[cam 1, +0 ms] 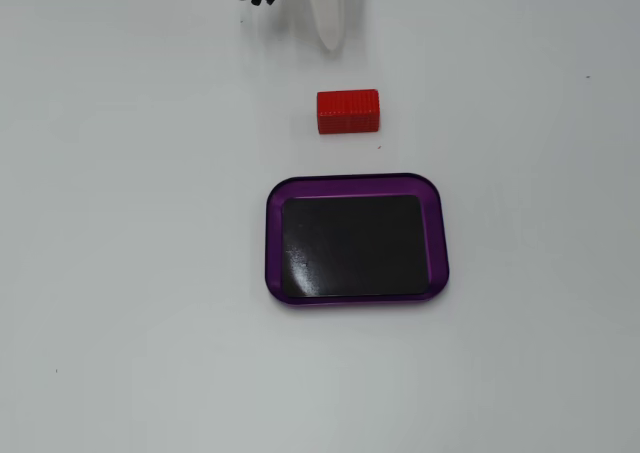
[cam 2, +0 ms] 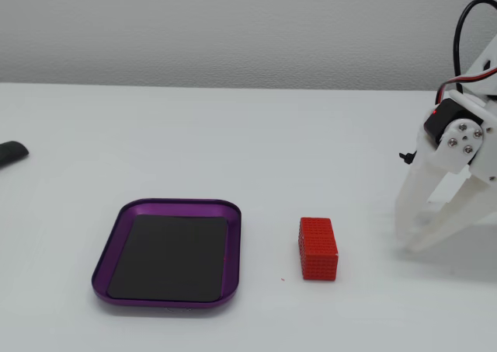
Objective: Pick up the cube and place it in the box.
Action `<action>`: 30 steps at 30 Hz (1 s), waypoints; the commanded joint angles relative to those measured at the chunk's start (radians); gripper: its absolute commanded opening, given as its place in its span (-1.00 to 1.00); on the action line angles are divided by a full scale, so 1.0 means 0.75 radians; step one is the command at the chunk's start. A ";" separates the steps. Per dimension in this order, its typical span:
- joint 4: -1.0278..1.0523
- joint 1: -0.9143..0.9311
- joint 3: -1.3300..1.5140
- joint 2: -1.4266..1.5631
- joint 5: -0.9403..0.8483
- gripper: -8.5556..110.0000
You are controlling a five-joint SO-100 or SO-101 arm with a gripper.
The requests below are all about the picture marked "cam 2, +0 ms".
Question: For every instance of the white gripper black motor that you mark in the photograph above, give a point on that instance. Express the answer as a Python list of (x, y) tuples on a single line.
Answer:
[(462, 137)]

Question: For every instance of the red perforated rectangular block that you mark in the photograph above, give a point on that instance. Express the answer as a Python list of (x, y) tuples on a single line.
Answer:
[(318, 251)]

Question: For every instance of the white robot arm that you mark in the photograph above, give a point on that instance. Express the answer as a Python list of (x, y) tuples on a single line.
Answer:
[(487, 62)]

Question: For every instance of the purple metal tray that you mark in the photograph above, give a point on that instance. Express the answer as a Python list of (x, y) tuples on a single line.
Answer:
[(233, 231)]

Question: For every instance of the black rectangular tray mat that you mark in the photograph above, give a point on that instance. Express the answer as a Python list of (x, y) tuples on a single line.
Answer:
[(167, 258)]

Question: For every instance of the black rounded flat object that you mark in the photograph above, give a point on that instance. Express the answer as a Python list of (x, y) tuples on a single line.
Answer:
[(11, 152)]

